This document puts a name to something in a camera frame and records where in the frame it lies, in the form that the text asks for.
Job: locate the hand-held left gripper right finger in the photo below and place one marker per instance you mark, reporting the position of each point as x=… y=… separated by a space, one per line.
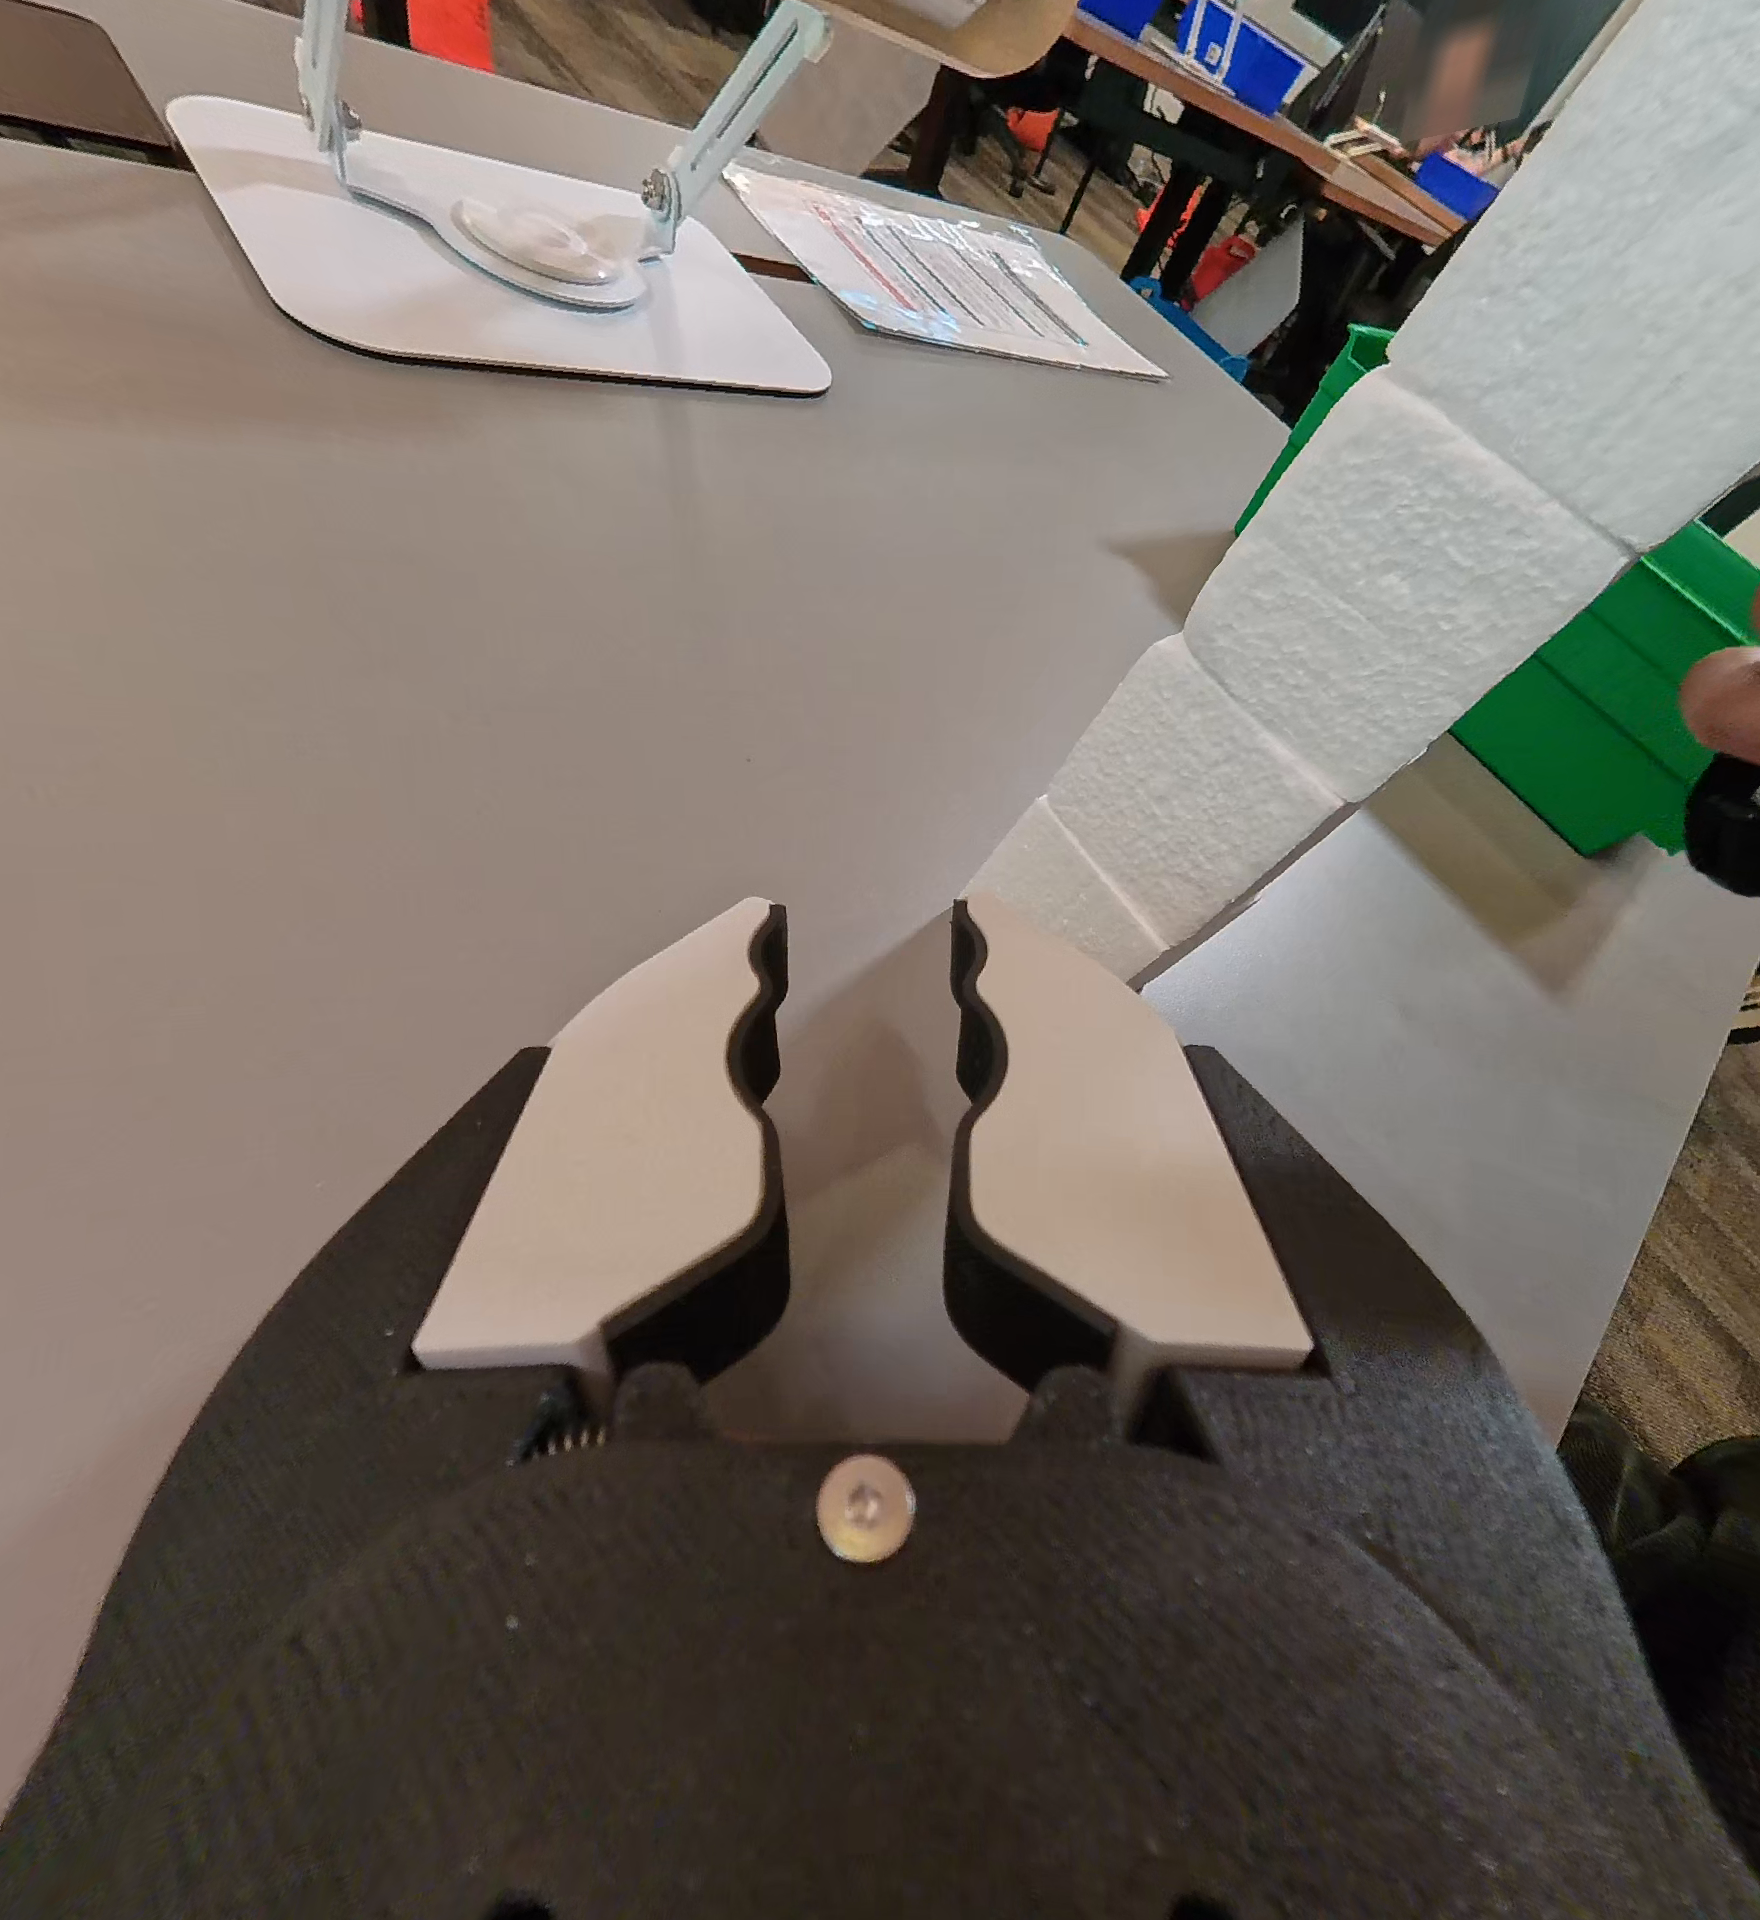
x=1119 y=1200

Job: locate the person's dark clothing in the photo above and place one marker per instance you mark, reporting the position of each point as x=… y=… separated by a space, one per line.
x=1720 y=1649

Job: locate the clear sleeve printed sheet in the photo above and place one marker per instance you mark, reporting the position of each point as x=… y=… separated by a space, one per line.
x=939 y=269

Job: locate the white document stand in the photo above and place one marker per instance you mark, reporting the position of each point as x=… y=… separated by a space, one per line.
x=339 y=223

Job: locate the blue plastic bin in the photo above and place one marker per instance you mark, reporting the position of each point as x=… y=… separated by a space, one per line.
x=1240 y=55
x=1454 y=188
x=1119 y=17

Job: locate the brown wooden table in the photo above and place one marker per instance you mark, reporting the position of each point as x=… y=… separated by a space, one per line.
x=1270 y=150

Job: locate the blue plastic crate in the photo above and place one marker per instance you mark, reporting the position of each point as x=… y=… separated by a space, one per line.
x=1188 y=331

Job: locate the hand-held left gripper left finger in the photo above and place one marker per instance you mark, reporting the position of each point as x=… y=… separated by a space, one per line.
x=608 y=1185

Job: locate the green plastic bin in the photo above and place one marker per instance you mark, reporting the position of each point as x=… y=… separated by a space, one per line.
x=1586 y=722

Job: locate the orange plastic object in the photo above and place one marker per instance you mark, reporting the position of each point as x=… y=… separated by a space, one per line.
x=429 y=32

